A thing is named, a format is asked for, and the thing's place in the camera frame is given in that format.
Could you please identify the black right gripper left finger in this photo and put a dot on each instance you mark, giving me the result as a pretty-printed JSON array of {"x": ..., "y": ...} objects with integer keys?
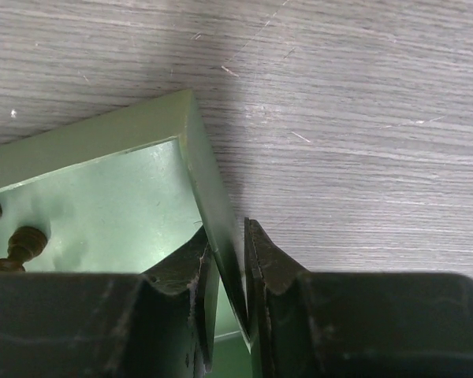
[{"x": 158, "y": 323}]

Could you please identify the green piece tray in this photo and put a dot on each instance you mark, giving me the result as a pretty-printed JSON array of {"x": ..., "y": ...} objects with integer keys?
[{"x": 120, "y": 192}]

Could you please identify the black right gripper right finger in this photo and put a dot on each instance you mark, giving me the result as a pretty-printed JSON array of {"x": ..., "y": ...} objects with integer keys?
[{"x": 353, "y": 324}]

